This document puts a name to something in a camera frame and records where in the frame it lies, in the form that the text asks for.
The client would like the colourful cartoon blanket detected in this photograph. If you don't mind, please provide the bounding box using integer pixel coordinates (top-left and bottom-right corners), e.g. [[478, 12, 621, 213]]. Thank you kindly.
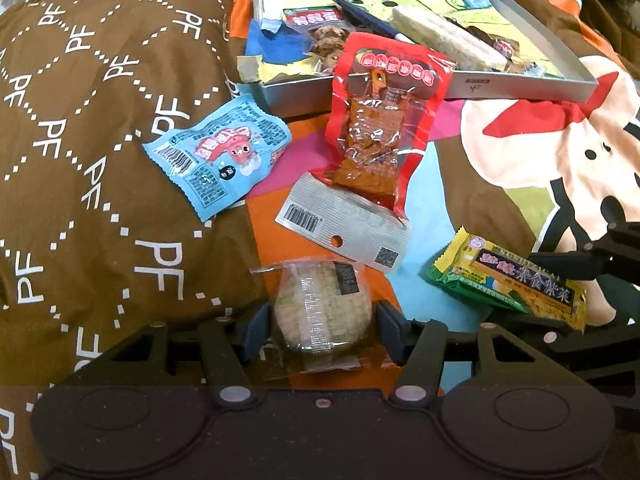
[[220, 0, 640, 401]]

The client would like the grey metal tray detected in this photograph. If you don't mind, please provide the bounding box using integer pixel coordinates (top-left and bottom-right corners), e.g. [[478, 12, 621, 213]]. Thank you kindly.
[[252, 0, 600, 116]]

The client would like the long blue-white snack packet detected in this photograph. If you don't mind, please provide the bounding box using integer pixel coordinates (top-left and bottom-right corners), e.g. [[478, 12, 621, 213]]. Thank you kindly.
[[320, 0, 416, 45]]

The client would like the yellow-green snack packet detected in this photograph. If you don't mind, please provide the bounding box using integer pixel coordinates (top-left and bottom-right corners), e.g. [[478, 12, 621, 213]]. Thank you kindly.
[[419, 226, 587, 333]]

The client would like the red snack packet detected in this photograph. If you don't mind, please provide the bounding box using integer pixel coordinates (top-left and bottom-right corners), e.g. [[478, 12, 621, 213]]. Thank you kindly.
[[275, 31, 458, 276]]

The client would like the light blue snack packet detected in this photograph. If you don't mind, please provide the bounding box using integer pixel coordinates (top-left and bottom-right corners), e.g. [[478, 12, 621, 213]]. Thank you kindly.
[[141, 96, 293, 223]]

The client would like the round cake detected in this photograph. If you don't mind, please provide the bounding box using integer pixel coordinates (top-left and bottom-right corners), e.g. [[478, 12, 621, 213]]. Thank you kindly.
[[250, 257, 391, 376]]

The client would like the dark candy packet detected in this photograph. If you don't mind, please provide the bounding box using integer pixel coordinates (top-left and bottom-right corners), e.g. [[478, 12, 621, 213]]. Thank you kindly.
[[465, 25, 546, 78]]

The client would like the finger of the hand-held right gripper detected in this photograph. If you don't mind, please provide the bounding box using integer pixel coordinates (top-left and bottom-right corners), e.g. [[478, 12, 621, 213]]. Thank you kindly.
[[495, 312, 640, 391], [532, 220, 640, 281]]

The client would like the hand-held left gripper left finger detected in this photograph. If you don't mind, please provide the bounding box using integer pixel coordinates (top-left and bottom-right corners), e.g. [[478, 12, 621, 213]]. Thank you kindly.
[[70, 302, 275, 408]]

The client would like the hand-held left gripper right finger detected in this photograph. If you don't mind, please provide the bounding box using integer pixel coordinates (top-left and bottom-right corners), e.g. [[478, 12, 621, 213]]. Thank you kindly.
[[375, 300, 581, 407]]

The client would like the brown patterned blanket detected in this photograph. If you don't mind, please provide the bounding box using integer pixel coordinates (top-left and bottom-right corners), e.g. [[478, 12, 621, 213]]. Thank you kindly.
[[0, 0, 273, 480]]

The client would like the cream wafer bar packet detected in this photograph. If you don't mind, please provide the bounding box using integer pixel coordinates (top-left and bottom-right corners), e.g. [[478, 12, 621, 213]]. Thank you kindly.
[[390, 6, 508, 72]]

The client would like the cookie snack packet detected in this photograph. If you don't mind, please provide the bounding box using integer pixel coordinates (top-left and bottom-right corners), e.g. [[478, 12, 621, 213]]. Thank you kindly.
[[282, 7, 353, 73]]

